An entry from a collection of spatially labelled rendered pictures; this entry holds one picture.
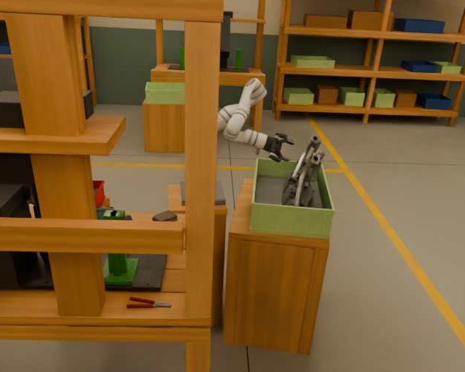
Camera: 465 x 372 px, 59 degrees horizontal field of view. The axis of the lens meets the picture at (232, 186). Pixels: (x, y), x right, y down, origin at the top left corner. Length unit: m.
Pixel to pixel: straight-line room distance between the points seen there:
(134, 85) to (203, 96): 6.22
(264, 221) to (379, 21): 5.24
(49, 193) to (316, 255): 1.36
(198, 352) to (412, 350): 1.61
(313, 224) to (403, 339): 1.12
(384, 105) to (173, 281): 6.01
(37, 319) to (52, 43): 0.94
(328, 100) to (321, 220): 4.97
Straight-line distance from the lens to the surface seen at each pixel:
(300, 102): 6.83
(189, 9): 1.08
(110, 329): 1.59
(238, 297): 2.37
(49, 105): 1.21
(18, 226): 1.35
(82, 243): 1.31
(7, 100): 1.33
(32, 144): 1.22
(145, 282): 1.64
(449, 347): 3.02
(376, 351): 2.79
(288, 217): 2.09
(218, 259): 2.39
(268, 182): 2.54
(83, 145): 1.17
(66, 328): 1.63
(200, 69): 1.10
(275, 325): 2.49
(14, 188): 1.67
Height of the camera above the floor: 1.93
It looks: 26 degrees down
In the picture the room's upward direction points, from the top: 3 degrees clockwise
